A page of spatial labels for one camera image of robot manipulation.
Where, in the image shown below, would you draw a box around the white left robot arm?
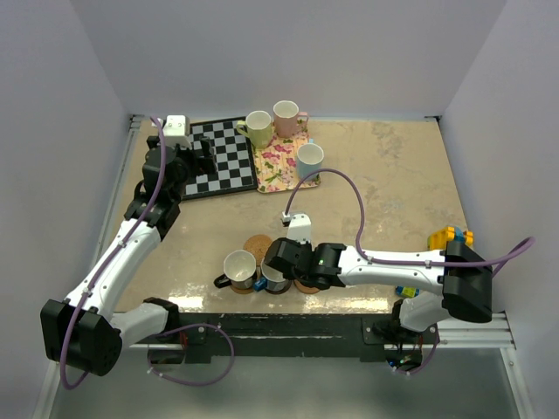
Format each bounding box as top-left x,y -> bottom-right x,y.
40,136 -> 216,376

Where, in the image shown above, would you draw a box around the pink mug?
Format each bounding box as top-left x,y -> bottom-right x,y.
273,100 -> 309,138

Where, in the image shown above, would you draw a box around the light wooden coaster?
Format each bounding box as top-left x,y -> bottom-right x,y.
231,278 -> 258,294

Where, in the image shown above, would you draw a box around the orange wooden coaster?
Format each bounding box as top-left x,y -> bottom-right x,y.
293,280 -> 320,294

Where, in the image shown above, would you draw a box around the yellow blue toy blocks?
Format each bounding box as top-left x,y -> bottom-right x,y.
427,225 -> 474,251

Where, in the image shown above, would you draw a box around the floral serving tray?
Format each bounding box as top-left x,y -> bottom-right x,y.
252,118 -> 310,194

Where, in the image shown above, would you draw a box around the black and silver chessboard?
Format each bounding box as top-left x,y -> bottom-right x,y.
183,116 -> 258,201

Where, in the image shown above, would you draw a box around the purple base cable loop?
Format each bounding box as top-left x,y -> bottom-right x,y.
147,323 -> 237,387

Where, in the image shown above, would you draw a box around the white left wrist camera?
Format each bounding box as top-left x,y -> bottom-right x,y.
162,115 -> 191,149

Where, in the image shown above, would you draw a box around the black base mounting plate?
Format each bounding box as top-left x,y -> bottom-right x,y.
140,313 -> 438,364

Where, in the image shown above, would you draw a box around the light blue mug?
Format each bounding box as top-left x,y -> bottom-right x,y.
296,141 -> 324,180

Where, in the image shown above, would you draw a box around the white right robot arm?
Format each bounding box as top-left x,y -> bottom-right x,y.
264,237 -> 493,343

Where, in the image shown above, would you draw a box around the aluminium frame rail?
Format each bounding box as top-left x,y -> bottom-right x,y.
411,314 -> 534,418

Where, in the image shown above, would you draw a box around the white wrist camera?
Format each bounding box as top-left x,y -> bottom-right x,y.
162,115 -> 191,149
281,211 -> 312,244

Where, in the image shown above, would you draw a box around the light green mug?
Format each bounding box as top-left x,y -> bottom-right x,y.
236,110 -> 273,149

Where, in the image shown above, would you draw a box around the dark blue mug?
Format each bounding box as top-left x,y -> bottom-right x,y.
252,262 -> 292,294

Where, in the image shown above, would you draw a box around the colourful rubik cube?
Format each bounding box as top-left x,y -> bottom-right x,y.
395,286 -> 419,299

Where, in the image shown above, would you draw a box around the black mug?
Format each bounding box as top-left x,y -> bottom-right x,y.
213,250 -> 258,288

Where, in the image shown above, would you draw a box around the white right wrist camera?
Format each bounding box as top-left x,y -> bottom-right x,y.
281,211 -> 312,244

